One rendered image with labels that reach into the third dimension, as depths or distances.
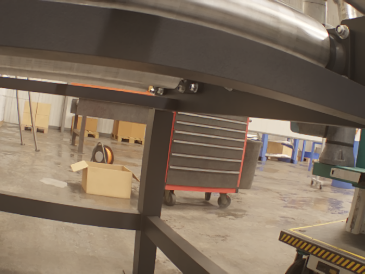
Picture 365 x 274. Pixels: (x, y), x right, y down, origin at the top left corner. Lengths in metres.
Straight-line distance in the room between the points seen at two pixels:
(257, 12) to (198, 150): 2.61
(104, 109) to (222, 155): 3.07
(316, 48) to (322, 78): 0.17
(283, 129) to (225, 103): 4.65
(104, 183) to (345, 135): 2.16
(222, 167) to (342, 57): 2.64
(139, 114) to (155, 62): 5.71
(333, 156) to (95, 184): 2.12
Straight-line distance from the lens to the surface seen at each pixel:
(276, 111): 0.72
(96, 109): 5.76
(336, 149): 1.45
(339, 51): 0.57
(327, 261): 1.30
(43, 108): 8.62
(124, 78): 1.00
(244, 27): 0.43
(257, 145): 4.56
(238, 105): 0.85
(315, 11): 1.41
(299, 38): 0.48
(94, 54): 0.24
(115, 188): 3.05
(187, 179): 3.01
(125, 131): 9.89
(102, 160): 4.08
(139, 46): 0.25
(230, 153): 3.15
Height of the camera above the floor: 0.71
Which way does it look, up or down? 1 degrees down
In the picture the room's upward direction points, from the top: 8 degrees clockwise
